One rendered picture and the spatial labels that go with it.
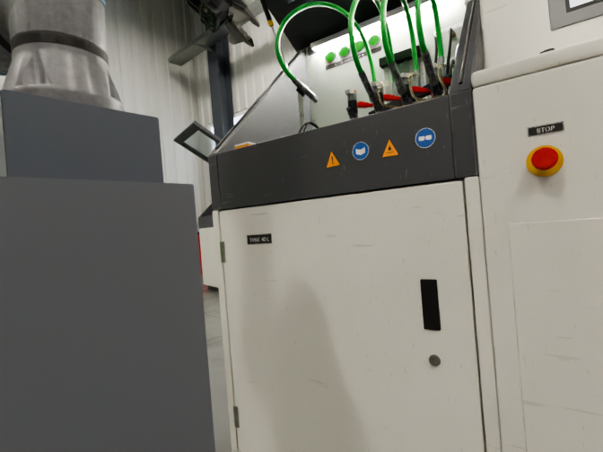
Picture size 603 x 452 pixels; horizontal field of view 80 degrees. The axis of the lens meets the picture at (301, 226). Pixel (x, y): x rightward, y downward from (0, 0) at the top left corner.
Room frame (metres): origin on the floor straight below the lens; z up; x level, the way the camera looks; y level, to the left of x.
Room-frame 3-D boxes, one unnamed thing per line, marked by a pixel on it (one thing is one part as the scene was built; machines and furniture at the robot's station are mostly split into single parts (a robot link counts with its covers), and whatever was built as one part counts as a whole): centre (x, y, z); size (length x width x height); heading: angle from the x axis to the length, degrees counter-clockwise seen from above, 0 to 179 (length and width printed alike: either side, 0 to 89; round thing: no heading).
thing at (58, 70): (0.51, 0.32, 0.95); 0.15 x 0.15 x 0.10
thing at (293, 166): (0.86, -0.05, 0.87); 0.62 x 0.04 x 0.16; 56
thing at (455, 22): (1.15, -0.53, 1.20); 0.13 x 0.03 x 0.31; 56
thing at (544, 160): (0.58, -0.40, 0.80); 0.05 x 0.04 x 0.05; 56
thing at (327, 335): (0.85, -0.04, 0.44); 0.65 x 0.02 x 0.68; 56
